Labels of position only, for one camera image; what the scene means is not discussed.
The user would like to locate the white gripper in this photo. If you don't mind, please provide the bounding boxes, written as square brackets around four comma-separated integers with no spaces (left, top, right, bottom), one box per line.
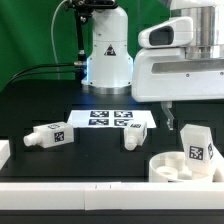
[132,48,224,130]

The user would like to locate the white round stool seat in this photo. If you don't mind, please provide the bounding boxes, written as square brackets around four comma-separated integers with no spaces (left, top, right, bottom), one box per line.
[149,151,224,183]

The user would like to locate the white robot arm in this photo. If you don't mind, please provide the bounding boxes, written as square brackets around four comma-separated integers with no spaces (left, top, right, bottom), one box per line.
[82,0,224,125]

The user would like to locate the white marker sheet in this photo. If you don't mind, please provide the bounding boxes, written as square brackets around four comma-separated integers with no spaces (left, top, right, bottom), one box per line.
[67,110,156,128]

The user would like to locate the white front fence bar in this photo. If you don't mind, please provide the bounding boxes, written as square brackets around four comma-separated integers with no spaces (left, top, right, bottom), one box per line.
[0,183,224,210]

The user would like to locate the white fence bar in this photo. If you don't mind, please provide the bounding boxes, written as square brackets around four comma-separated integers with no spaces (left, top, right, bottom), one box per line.
[0,183,224,210]
[0,140,10,170]

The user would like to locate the white left fence bar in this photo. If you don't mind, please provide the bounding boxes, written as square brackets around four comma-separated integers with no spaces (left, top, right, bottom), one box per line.
[0,140,10,170]

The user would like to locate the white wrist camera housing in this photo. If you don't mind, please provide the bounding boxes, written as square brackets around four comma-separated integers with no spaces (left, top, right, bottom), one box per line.
[138,16,193,49]

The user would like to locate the grey thin cable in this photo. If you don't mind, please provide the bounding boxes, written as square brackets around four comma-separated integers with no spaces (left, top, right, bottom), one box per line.
[50,0,70,80]

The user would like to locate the black cables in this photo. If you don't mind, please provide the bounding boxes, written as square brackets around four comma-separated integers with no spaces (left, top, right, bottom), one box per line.
[6,60,88,88]

